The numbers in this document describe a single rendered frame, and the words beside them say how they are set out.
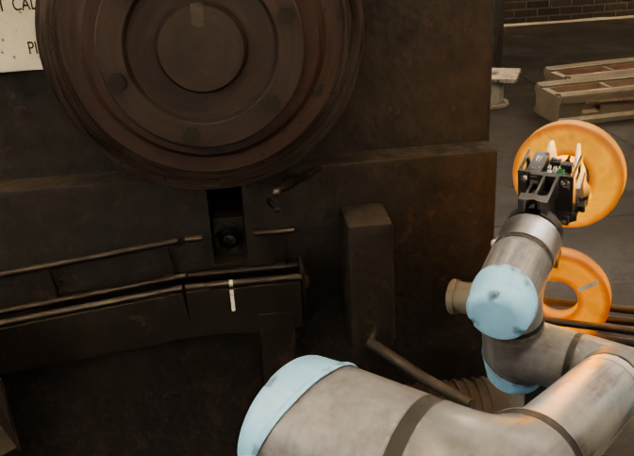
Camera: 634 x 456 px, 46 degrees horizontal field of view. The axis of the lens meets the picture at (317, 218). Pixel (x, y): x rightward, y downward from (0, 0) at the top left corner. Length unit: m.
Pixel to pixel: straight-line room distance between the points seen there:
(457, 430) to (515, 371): 0.40
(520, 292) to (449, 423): 0.32
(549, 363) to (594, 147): 0.34
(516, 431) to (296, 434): 0.16
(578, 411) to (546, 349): 0.23
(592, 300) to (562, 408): 0.53
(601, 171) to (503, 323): 0.34
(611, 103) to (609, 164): 3.55
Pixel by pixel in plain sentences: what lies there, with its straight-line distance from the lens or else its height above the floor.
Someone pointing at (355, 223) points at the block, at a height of 0.80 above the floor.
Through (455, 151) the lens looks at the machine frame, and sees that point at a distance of 1.34.
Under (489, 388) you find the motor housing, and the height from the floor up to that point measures 0.53.
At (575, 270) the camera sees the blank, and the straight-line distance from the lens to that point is 1.19.
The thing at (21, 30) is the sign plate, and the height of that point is 1.12.
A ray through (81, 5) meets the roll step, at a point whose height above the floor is 1.17.
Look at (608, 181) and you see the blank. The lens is 1.14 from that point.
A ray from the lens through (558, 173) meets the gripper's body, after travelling 1.02.
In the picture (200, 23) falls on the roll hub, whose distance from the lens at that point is 1.04.
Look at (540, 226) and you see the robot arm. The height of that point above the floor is 0.92.
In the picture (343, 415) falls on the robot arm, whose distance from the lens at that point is 0.59.
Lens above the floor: 1.30
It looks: 23 degrees down
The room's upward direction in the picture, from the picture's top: 3 degrees counter-clockwise
